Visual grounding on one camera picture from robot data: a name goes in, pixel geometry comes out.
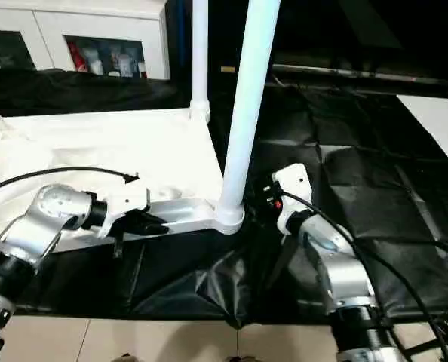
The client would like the white plastic table top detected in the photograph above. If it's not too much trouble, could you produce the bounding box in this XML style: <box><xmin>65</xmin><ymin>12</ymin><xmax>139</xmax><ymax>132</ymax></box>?
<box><xmin>0</xmin><ymin>97</ymin><xmax>247</xmax><ymax>258</ymax></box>

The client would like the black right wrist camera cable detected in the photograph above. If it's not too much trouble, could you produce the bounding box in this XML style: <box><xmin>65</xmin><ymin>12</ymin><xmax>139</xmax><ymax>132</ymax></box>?
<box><xmin>278</xmin><ymin>191</ymin><xmax>448</xmax><ymax>362</ymax></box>

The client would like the dark metal rod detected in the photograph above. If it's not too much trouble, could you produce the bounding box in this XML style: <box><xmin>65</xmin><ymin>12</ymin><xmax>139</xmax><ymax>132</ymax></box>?
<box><xmin>272</xmin><ymin>63</ymin><xmax>448</xmax><ymax>87</ymax></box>

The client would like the white flat board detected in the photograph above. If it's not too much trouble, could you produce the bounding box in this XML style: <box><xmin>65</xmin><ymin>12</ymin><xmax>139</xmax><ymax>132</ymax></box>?
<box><xmin>396</xmin><ymin>94</ymin><xmax>448</xmax><ymax>162</ymax></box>

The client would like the black work mat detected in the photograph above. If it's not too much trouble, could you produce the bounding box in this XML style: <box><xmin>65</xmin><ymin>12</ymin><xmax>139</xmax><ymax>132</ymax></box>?
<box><xmin>0</xmin><ymin>67</ymin><xmax>448</xmax><ymax>330</ymax></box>

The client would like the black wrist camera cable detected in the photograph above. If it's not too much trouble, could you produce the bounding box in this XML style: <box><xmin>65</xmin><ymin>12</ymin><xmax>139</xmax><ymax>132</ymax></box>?
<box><xmin>278</xmin><ymin>191</ymin><xmax>448</xmax><ymax>362</ymax></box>
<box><xmin>0</xmin><ymin>167</ymin><xmax>141</xmax><ymax>198</ymax></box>

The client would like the black left wrist camera cable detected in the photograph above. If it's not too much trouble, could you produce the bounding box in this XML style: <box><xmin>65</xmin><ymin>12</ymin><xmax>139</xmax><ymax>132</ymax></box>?
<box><xmin>0</xmin><ymin>167</ymin><xmax>141</xmax><ymax>198</ymax></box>

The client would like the black case with gold label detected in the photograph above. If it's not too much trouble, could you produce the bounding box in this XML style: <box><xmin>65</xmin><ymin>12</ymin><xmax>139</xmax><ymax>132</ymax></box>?
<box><xmin>165</xmin><ymin>0</ymin><xmax>278</xmax><ymax>96</ymax></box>

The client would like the black metal stand leg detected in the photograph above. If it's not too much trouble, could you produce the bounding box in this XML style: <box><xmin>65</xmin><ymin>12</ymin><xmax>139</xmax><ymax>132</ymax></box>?
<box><xmin>400</xmin><ymin>333</ymin><xmax>448</xmax><ymax>359</ymax></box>

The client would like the white glass-door cabinet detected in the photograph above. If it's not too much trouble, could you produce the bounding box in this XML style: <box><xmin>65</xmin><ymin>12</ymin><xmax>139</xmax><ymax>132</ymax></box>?
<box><xmin>0</xmin><ymin>0</ymin><xmax>173</xmax><ymax>81</ymax></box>

